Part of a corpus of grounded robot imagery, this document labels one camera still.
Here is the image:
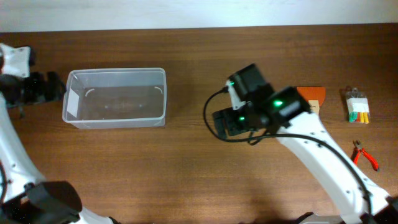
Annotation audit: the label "clear bag of wall plugs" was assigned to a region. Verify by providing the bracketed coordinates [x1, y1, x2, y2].
[345, 88, 370, 124]

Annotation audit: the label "red scraper wooden handle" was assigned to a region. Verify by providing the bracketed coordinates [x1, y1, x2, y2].
[297, 86, 326, 115]

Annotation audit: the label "red handled pliers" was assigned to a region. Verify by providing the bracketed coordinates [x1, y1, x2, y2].
[351, 140, 379, 172]

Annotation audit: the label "clear plastic container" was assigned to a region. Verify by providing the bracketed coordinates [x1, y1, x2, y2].
[62, 68, 167, 129]

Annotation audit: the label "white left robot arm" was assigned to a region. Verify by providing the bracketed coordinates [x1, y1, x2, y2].
[1, 44, 117, 224]

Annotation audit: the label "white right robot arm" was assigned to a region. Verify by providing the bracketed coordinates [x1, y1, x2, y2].
[208, 64, 397, 223]

